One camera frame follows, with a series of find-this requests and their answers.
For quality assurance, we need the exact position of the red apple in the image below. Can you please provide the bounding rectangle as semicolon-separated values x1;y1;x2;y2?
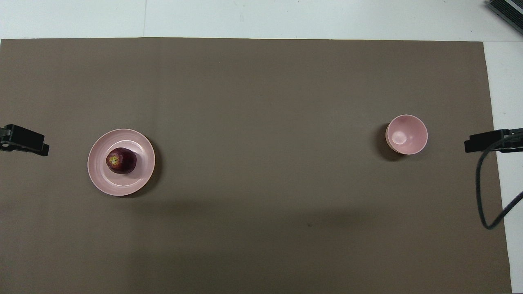
106;147;137;175

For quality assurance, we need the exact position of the pink bowl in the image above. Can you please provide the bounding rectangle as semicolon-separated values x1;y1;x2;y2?
385;114;429;156

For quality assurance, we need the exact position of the pink plate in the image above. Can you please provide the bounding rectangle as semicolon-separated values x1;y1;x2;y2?
87;129;156;196

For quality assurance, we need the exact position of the grey ribbed device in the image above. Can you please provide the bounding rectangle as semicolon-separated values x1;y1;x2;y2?
485;0;523;24

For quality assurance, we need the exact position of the brown table mat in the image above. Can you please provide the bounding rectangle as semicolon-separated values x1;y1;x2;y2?
0;38;512;294

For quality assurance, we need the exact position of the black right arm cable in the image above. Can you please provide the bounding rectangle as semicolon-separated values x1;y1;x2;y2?
475;135;523;230

